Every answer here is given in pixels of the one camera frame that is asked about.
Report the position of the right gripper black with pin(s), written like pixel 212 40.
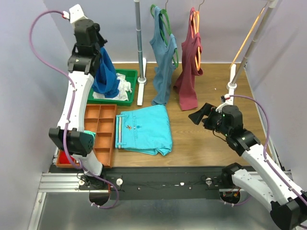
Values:
pixel 208 109

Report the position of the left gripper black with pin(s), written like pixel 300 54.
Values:
pixel 100 38

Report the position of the blue tank top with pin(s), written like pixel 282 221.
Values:
pixel 106 82

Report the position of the yellow wooden hanger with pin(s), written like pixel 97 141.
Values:
pixel 247 36

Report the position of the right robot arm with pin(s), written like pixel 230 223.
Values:
pixel 281 196

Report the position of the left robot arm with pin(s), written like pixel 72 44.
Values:
pixel 83 64

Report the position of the grey-blue hanging tank top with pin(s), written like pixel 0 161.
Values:
pixel 164 47

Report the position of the maroon hanging tank top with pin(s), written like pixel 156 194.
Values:
pixel 185 84

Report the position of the green hanger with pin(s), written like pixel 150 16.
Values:
pixel 167 28

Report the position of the orange hanger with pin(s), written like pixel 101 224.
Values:
pixel 195 27

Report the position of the right white rack foot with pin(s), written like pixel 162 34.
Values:
pixel 231 86

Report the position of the white rack foot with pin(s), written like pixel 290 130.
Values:
pixel 141 83
pixel 231 86

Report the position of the green plastic tray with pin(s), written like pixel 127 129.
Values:
pixel 131 76

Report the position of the white garment in tray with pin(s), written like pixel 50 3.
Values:
pixel 124 88

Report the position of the left metal rack pole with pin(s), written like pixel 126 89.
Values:
pixel 139 34

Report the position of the metal rack pole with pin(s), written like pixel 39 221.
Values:
pixel 271 6
pixel 139 34

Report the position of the turquoise folded shorts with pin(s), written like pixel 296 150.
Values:
pixel 146 130

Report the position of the left white rack foot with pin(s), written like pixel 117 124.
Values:
pixel 141 83

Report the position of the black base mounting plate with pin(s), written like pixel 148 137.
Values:
pixel 159 183

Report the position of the orange compartment organizer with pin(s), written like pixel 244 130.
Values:
pixel 101 119

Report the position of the teal cloth in organizer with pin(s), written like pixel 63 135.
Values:
pixel 93 134

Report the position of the right metal rack pole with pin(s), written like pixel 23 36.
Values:
pixel 271 6

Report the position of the red cloth in organizer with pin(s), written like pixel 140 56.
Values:
pixel 62 161

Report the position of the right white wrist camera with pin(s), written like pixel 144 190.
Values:
pixel 225 100

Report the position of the aluminium frame rail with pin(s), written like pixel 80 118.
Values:
pixel 55 183

